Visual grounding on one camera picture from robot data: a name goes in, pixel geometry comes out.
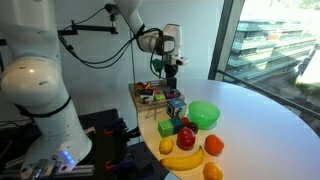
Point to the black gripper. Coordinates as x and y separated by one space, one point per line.
171 70

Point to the yellow toy lemon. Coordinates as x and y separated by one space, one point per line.
166 146

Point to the yellow-green toy block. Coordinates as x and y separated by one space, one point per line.
160 97

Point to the blue white number cube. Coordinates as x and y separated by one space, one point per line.
176 107

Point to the orange-red toy fruit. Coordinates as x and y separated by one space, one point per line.
214 144

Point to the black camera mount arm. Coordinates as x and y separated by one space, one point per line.
90 29

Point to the blue toy block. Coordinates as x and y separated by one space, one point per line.
177 125

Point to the dark window frame post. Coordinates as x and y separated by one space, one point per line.
225 40

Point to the yellow toy banana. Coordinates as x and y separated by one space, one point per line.
183 162

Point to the green plastic bowl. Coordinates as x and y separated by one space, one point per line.
204 114

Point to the black equipment cart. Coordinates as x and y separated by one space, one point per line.
110 143

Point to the dark toy plum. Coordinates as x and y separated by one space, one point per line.
192 127

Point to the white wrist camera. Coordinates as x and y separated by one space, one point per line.
181 60

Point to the small red toy fruit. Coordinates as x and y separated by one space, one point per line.
185 121

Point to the grey toy block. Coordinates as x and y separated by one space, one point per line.
176 91

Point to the green toy block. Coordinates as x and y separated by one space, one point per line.
165 128

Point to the wooden tray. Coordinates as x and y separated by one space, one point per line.
146 106

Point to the pink toy block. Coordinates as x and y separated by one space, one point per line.
171 95

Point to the yellow-orange toy orange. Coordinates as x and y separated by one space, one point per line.
212 171

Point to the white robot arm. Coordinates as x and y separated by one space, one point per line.
40 86

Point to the red toy apple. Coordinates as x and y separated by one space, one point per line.
186 138

